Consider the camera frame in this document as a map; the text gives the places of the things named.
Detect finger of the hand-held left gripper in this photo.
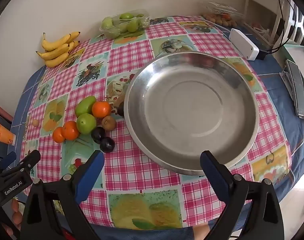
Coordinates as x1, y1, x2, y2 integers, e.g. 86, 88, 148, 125
0, 152, 17, 178
6, 149, 41, 178

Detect round green apple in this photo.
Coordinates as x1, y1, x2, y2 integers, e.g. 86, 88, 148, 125
76, 113, 97, 135

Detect pile of brown longans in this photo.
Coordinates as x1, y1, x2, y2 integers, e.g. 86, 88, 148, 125
202, 14, 238, 27

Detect grey flat device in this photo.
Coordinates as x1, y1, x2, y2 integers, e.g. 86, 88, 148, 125
279, 59, 304, 119

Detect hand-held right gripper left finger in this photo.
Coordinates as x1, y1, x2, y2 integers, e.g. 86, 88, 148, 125
20, 150, 105, 240

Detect person's left hand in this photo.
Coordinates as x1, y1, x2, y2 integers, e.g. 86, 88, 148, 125
3, 199, 24, 232

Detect yellow banana bunch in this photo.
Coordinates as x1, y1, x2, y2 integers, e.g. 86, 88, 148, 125
36, 31, 81, 68

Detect pink checkered tablecloth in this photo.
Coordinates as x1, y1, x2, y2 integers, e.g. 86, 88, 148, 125
20, 15, 292, 228

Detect clear plastic tray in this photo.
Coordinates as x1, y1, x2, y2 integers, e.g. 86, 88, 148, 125
99, 9, 150, 39

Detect orange drink cup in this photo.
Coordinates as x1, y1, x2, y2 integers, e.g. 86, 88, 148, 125
0, 122, 16, 146

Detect brown kiwi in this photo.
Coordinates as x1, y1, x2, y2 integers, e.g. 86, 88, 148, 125
101, 115, 117, 131

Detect black cable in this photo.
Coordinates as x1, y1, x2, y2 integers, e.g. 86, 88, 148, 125
267, 0, 299, 54

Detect pale green box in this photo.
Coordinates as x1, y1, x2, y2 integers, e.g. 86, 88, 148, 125
282, 44, 304, 75

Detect clear plastic clamshell container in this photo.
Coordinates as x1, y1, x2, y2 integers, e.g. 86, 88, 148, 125
198, 1, 245, 28

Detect white plastic box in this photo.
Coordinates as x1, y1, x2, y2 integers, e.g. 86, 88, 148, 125
229, 28, 260, 61

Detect orange tangerine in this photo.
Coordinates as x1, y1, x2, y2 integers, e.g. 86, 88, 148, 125
61, 121, 80, 140
92, 101, 112, 119
52, 127, 65, 143

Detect oblong green mango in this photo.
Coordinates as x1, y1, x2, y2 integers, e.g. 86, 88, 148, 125
75, 96, 97, 118

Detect person's leg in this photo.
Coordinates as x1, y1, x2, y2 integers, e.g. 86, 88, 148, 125
192, 224, 218, 240

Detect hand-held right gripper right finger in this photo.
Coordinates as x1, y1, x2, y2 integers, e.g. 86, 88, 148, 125
200, 150, 284, 240

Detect round metal bowl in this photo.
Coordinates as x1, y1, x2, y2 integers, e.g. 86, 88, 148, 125
124, 52, 260, 176

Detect black power plug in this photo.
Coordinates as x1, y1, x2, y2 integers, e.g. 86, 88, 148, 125
255, 49, 273, 61

